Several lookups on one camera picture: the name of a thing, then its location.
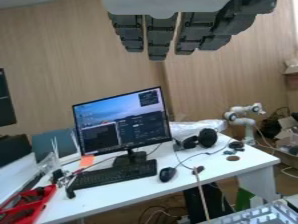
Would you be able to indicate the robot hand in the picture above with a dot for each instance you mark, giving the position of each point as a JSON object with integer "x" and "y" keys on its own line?
{"x": 160, "y": 30}

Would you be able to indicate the black computer monitor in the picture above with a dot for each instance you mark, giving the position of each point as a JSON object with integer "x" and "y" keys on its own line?
{"x": 120, "y": 120}

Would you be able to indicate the clear plastic bag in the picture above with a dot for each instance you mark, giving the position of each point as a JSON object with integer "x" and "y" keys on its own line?
{"x": 195, "y": 125}

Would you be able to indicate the small white jointed device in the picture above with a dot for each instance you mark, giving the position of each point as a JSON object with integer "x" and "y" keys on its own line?
{"x": 241, "y": 116}

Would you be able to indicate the black headphones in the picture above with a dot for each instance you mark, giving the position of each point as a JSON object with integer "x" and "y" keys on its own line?
{"x": 207, "y": 137}

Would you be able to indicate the orange sticky note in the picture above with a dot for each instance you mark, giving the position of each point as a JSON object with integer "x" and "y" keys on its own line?
{"x": 87, "y": 160}

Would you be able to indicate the black computer mouse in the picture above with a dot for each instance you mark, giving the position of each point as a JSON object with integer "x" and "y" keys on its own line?
{"x": 167, "y": 174}

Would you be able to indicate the black keyboard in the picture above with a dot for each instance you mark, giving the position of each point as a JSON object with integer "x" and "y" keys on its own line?
{"x": 111, "y": 175}

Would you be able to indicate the white desk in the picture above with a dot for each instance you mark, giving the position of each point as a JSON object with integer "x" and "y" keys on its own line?
{"x": 147, "y": 195}

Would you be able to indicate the thin stick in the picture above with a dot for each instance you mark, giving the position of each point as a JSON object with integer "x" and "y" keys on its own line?
{"x": 201, "y": 196}

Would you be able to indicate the red tray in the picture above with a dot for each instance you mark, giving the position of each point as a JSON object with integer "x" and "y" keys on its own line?
{"x": 38, "y": 200}

